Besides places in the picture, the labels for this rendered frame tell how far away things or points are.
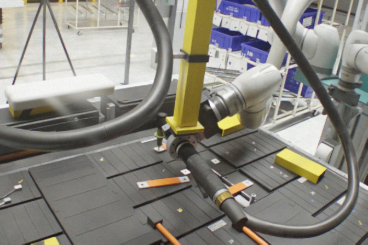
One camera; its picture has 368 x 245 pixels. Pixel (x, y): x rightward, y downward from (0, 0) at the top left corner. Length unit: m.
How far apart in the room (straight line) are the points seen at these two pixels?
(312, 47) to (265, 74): 0.88
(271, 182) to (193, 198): 0.27
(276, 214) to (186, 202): 0.24
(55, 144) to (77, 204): 0.41
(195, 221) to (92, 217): 0.25
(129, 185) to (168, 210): 0.14
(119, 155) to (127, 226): 0.33
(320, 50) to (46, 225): 1.54
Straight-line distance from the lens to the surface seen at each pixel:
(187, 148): 0.94
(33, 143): 0.52
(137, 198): 0.95
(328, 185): 1.19
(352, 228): 1.05
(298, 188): 1.12
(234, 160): 1.17
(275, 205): 1.01
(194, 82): 0.89
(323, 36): 1.92
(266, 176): 1.13
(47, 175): 1.02
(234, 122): 1.36
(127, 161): 1.09
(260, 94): 1.06
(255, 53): 3.52
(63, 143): 0.52
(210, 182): 0.83
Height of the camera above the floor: 1.60
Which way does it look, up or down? 24 degrees down
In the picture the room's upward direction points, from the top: 7 degrees clockwise
